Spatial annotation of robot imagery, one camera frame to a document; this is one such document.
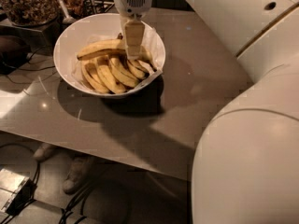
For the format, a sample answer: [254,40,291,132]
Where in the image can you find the small right yellow banana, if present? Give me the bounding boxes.
[127,60,154,80]

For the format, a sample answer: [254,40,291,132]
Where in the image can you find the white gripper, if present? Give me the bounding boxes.
[114,0,152,60]

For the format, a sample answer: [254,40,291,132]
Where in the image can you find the white bowl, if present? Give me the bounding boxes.
[53,13,165,99]

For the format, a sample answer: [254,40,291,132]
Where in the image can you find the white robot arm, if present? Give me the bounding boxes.
[186,0,299,224]

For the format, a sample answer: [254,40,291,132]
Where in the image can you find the yellow banana in bowl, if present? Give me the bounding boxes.
[81,62,109,93]
[109,57,139,88]
[96,58,126,94]

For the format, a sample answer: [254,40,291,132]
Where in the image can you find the white shoe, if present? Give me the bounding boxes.
[63,156,94,194]
[34,143,57,162]

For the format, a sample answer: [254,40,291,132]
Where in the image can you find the black cables on floor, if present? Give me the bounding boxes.
[0,143,134,224]

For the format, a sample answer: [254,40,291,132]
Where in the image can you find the left yellow banana in bowl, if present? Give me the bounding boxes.
[81,62,109,93]

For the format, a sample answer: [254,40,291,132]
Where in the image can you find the white paper liner in bowl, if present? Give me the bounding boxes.
[72,30,163,95]

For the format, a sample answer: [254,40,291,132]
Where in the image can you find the white shoe right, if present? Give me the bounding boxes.
[63,156,94,194]

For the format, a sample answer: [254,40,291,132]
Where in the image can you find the metal box on floor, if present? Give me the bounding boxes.
[0,168,31,215]

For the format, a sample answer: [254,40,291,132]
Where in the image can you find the white shoe left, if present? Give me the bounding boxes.
[34,143,57,162]

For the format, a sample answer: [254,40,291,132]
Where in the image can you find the long yellow banana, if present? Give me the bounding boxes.
[77,39,157,70]

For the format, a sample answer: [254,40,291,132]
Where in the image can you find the dark round object left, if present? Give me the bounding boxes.
[0,35,31,75]

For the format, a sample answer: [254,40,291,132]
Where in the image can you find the black wire rack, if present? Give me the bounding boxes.
[81,0,116,17]

